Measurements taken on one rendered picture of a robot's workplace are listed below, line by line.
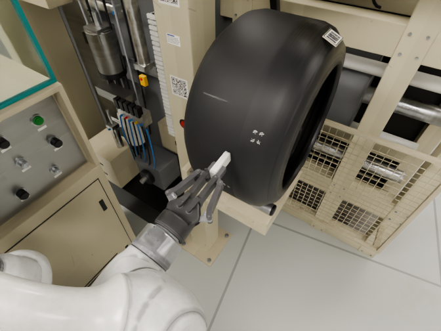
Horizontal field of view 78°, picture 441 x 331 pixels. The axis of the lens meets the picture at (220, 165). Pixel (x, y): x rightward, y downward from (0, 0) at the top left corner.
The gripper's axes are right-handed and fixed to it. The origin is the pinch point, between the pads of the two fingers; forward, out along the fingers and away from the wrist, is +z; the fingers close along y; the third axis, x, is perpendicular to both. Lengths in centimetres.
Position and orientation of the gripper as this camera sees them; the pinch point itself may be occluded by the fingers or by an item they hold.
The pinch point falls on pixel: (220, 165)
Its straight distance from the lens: 65.7
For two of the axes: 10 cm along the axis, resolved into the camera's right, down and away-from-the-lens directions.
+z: 5.5, -7.0, 4.5
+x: 0.8, 5.8, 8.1
